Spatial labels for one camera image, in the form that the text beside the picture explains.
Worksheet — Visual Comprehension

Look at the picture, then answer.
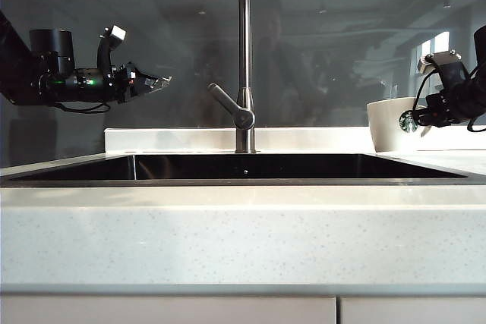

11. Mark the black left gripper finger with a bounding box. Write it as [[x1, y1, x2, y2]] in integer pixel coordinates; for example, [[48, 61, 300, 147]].
[[137, 70, 174, 86], [137, 81, 170, 96]]

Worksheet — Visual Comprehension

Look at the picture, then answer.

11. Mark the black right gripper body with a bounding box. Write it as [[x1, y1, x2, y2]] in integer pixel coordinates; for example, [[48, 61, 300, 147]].
[[424, 90, 462, 127]]

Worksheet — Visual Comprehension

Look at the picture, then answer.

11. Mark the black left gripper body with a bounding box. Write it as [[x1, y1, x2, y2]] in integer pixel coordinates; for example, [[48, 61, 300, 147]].
[[112, 61, 140, 104]]

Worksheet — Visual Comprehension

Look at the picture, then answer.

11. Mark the white Starbucks logo mug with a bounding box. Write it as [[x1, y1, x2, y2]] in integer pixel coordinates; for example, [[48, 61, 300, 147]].
[[366, 97, 434, 153]]

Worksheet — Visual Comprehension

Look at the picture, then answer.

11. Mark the steel faucet lever handle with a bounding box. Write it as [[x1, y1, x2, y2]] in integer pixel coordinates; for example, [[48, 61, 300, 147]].
[[207, 83, 256, 130]]

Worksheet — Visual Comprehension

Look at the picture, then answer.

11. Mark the steel gooseneck kitchen faucet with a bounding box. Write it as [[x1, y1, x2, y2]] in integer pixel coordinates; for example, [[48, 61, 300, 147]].
[[222, 0, 259, 155]]

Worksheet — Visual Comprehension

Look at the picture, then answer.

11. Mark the black undermount sink basin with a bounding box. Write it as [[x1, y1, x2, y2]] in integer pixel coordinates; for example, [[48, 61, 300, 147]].
[[0, 153, 486, 189]]

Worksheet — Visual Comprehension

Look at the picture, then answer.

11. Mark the white countertop backsplash ledge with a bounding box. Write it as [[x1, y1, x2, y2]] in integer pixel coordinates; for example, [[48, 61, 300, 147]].
[[103, 125, 486, 155]]

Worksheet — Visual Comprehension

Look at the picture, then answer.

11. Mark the narrow beige cabinet door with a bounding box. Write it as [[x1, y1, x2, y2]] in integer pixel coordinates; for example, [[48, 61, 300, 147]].
[[339, 297, 486, 324]]

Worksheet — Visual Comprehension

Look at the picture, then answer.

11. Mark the wide beige cabinet door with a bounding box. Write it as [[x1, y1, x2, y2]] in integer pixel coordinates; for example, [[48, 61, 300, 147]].
[[0, 296, 337, 324]]

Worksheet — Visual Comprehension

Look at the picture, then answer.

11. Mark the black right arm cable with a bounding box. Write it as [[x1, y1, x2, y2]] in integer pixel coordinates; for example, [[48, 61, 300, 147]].
[[414, 69, 434, 116]]

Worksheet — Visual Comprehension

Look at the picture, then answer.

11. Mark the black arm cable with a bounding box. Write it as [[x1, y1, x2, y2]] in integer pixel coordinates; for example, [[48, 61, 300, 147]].
[[414, 69, 434, 116], [52, 101, 112, 115]]

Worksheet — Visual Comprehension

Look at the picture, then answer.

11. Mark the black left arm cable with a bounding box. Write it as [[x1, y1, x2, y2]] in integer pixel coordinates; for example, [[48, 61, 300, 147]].
[[52, 101, 112, 115]]

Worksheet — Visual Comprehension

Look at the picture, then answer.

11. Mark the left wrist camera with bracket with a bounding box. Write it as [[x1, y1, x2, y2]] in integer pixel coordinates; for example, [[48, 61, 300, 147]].
[[97, 24, 128, 74]]

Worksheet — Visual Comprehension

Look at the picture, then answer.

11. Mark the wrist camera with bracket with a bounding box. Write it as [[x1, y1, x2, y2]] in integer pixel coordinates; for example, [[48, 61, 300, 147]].
[[417, 49, 470, 86], [97, 24, 128, 74]]

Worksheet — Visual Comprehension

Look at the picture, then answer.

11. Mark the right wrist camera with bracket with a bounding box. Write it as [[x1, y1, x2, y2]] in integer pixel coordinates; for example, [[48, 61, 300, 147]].
[[417, 49, 470, 86]]

